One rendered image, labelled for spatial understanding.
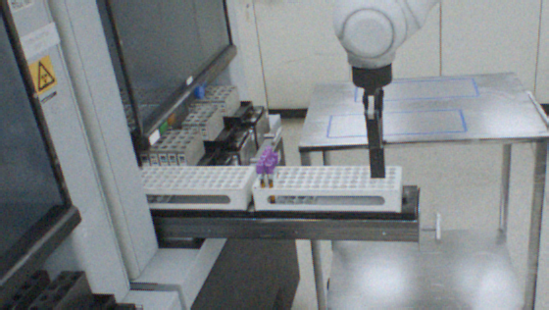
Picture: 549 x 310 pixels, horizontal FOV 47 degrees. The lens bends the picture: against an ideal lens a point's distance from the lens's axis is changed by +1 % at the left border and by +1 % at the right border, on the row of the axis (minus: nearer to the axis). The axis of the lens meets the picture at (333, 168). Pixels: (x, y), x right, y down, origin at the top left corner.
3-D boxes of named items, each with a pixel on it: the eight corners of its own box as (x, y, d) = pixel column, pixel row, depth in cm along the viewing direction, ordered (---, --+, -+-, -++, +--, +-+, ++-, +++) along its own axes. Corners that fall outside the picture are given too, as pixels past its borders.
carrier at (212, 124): (217, 127, 167) (213, 106, 164) (224, 127, 166) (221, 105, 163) (202, 145, 157) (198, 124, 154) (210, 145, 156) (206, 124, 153)
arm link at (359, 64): (340, 40, 108) (343, 73, 111) (393, 38, 107) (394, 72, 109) (347, 25, 116) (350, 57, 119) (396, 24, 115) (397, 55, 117)
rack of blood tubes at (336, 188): (255, 216, 128) (250, 189, 125) (267, 191, 136) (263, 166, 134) (400, 217, 123) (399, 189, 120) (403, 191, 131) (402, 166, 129)
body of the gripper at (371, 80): (354, 56, 118) (357, 101, 123) (348, 71, 111) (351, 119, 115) (393, 54, 117) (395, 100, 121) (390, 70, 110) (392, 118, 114)
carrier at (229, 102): (234, 105, 180) (230, 85, 177) (240, 105, 180) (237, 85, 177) (221, 121, 170) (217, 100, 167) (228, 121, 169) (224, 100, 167)
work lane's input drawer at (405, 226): (100, 245, 135) (89, 209, 131) (128, 211, 147) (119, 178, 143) (441, 252, 123) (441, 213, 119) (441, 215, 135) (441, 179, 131)
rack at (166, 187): (112, 214, 133) (105, 188, 130) (132, 190, 142) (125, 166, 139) (246, 215, 128) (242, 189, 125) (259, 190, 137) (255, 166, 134)
